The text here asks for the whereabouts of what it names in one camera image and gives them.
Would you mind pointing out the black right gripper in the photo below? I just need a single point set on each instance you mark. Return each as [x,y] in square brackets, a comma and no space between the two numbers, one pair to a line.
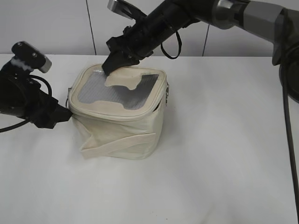
[138,41]

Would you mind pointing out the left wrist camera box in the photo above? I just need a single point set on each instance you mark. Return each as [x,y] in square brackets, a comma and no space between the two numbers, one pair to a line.
[31,56]

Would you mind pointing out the cream zippered bag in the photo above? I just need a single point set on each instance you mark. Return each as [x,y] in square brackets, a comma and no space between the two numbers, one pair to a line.
[120,115]

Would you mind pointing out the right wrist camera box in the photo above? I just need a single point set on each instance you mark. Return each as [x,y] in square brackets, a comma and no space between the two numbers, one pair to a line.
[125,9]

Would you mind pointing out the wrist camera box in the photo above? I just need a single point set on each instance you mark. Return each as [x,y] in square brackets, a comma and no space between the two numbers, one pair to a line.
[125,9]
[31,56]

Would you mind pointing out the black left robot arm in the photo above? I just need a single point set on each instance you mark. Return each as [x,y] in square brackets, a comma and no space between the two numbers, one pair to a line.
[12,100]

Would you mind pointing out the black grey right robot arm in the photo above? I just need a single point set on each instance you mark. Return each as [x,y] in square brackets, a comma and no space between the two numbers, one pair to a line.
[271,22]

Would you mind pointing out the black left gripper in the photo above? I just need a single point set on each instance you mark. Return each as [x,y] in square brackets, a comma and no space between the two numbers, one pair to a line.
[41,109]

